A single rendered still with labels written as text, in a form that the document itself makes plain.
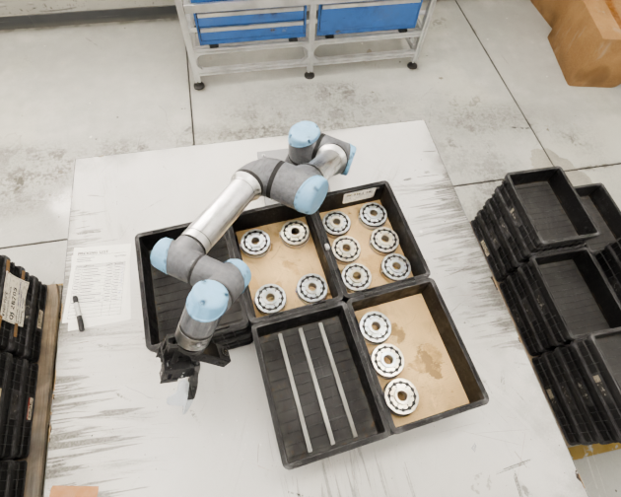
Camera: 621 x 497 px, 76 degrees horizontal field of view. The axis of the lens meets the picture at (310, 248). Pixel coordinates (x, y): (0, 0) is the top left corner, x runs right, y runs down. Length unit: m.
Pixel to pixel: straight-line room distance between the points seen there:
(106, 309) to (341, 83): 2.39
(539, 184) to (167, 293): 1.86
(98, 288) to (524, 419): 1.55
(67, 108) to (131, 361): 2.26
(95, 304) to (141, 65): 2.31
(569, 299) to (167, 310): 1.78
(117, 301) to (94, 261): 0.20
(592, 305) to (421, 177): 1.02
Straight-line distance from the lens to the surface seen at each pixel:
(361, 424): 1.29
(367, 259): 1.44
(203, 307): 0.79
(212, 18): 2.99
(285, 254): 1.42
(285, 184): 1.12
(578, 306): 2.26
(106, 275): 1.67
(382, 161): 1.87
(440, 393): 1.36
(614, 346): 2.14
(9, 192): 3.09
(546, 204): 2.32
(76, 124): 3.27
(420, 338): 1.38
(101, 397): 1.53
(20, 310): 2.20
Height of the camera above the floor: 2.10
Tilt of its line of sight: 62 degrees down
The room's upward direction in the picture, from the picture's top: 6 degrees clockwise
